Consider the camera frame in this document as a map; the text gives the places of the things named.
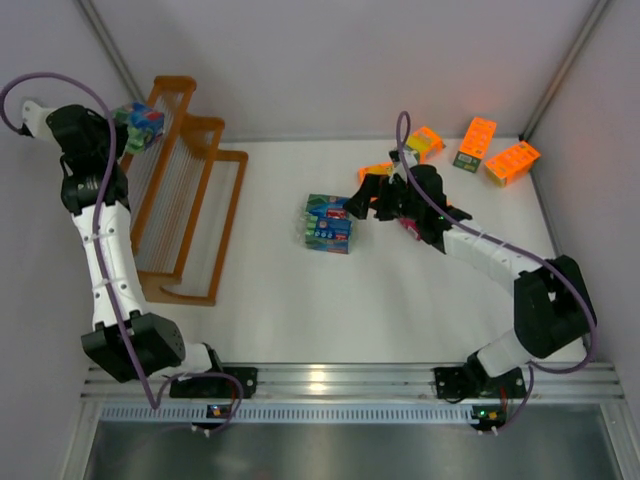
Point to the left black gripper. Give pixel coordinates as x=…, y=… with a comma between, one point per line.
x=118, y=133

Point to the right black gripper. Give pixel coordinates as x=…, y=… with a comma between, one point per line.
x=382, y=198

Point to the blue green sponge pack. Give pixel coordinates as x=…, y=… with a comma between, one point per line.
x=322, y=205
x=325, y=234
x=139, y=115

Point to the pink scrubber sponge box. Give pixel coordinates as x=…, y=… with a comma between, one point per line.
x=411, y=227

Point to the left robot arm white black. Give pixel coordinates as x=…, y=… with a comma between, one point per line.
x=128, y=341

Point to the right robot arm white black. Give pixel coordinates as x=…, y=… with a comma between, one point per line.
x=551, y=305

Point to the orange green box yellow sponge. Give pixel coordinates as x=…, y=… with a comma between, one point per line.
x=424, y=144

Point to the orange box upright back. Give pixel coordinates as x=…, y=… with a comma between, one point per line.
x=475, y=144

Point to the orange box far right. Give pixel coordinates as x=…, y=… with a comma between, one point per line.
x=511, y=164

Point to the orange three-tier wire shelf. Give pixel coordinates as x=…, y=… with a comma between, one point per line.
x=174, y=175

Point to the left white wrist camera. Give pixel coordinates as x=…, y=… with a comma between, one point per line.
x=34, y=119

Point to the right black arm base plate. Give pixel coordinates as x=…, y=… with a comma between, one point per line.
x=456, y=384

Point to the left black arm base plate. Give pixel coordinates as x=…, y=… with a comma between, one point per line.
x=231, y=383

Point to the slotted grey cable duct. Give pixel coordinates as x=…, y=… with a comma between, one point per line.
x=305, y=413

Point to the aluminium mounting rail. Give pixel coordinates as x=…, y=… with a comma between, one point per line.
x=596, y=382

